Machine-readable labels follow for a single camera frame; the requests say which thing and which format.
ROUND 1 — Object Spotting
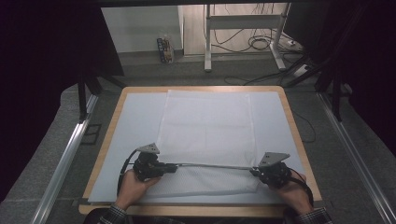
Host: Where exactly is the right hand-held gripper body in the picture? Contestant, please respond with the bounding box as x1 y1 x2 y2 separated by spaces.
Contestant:
257 151 293 189

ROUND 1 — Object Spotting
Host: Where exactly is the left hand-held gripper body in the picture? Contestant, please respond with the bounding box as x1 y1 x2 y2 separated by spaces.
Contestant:
133 142 166 182

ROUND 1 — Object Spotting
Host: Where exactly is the white mesh laundry bag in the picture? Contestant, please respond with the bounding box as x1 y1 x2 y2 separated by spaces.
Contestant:
145 90 262 198

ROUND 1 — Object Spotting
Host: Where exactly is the person's left hand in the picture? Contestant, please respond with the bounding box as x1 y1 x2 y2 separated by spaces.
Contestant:
115 169 162 211

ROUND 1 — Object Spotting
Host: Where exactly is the person's right hand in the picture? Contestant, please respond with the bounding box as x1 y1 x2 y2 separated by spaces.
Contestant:
276 172 313 216

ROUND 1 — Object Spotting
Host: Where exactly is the white table mat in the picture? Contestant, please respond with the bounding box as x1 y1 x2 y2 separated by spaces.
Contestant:
88 91 313 207

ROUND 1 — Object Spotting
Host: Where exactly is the black metal stand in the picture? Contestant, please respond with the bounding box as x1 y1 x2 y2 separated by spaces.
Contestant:
281 55 344 123
77 72 128 123

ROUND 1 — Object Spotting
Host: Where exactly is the white power strip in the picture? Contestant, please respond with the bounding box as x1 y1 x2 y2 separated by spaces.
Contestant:
292 63 313 78

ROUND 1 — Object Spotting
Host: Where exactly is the colourful snack packet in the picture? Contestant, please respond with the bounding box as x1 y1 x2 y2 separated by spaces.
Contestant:
156 35 176 64

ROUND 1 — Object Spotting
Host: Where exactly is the black curtain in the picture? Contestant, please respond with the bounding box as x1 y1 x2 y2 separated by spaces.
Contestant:
282 0 396 158
0 0 125 203

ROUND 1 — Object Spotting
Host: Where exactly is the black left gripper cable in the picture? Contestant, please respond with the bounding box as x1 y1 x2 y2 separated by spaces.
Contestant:
117 148 140 196

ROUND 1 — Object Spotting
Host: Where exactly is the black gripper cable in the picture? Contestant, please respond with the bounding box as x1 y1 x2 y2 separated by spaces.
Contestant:
289 169 315 207
117 148 140 196

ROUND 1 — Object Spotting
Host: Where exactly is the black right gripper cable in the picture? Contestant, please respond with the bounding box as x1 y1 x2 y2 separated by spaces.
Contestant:
289 169 315 207

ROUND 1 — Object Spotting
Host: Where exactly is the thin black floor cable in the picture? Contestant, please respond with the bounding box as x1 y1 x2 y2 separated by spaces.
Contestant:
292 110 318 145

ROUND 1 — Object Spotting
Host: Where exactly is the black square floor frame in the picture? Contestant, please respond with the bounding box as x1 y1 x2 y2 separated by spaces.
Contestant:
79 123 103 146

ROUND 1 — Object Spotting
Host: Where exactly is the aluminium floor rail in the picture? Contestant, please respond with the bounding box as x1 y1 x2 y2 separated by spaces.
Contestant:
30 94 100 224
317 92 396 224

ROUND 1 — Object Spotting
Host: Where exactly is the long black floor cable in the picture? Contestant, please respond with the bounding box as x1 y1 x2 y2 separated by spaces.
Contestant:
223 70 286 87

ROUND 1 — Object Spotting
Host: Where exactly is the tangle of black floor cables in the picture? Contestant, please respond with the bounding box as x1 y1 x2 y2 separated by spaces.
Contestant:
210 27 283 54

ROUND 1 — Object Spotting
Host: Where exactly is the white desk frame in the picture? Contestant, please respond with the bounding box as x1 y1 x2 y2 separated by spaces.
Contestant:
203 3 292 73

